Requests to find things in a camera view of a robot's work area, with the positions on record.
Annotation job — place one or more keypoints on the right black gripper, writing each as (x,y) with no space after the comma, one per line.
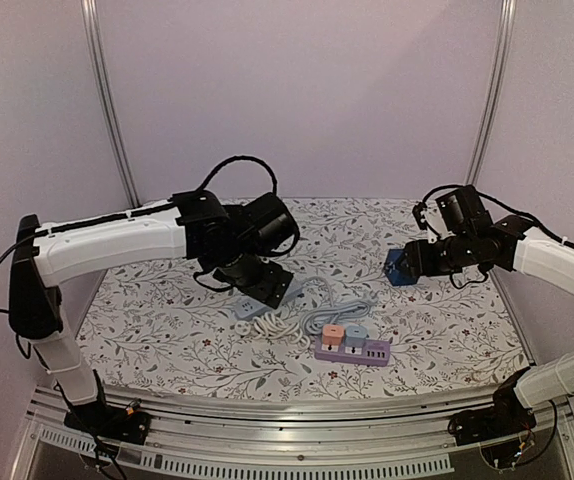
(412,259)

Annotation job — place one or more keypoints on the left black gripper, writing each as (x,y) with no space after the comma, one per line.
(270,291)

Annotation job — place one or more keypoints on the light blue power strip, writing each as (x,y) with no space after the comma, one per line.
(248,308)

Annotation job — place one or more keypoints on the dark blue cube socket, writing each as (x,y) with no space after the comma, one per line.
(394,271)

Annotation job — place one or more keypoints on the pink plug adapter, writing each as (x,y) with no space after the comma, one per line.
(332,336)

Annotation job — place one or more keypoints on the light blue plug adapter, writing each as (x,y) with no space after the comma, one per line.
(355,336)

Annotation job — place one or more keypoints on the purple power strip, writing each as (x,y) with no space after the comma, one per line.
(375,353)

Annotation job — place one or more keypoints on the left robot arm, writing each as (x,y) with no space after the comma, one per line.
(235,244)

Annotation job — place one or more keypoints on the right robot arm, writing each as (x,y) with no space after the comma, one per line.
(517,243)

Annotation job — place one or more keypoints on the floral patterned table mat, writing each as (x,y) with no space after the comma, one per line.
(152,326)

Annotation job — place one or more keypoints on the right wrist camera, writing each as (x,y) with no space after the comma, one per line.
(420,213)

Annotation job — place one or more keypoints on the aluminium front rail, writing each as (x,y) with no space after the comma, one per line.
(402,437)

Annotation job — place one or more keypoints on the right aluminium frame post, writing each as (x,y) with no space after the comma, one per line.
(500,60)

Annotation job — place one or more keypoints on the aluminium frame post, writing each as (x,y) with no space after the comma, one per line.
(100,70)
(500,60)

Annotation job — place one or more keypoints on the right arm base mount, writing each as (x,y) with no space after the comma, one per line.
(505,416)

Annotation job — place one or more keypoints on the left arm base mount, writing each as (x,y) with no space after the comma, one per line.
(128,424)

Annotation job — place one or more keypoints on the left aluminium frame post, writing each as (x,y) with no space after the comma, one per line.
(100,70)

